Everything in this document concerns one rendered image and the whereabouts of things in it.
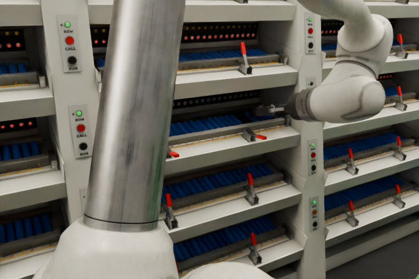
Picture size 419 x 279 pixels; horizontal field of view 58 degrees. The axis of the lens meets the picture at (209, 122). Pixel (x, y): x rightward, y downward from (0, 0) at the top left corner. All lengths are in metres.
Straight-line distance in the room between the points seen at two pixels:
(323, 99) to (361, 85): 0.09
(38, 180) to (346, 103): 0.70
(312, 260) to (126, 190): 1.00
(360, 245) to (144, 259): 1.23
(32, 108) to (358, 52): 0.73
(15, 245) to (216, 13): 0.75
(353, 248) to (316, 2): 1.12
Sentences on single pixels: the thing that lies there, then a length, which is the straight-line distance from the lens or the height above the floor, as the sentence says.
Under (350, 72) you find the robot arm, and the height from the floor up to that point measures 0.74.
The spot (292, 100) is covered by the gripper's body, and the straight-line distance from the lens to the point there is 1.01.
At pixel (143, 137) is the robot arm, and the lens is 0.49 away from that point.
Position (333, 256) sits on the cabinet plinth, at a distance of 1.54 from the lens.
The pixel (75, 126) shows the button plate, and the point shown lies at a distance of 0.91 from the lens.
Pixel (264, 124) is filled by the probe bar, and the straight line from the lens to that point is 1.18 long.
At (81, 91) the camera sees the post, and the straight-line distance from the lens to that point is 0.90.
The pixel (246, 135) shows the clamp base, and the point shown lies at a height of 0.56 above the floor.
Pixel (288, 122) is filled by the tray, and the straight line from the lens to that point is 1.24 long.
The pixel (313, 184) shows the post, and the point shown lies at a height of 0.36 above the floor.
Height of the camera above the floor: 0.80
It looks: 10 degrees down
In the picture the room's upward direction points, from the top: 4 degrees counter-clockwise
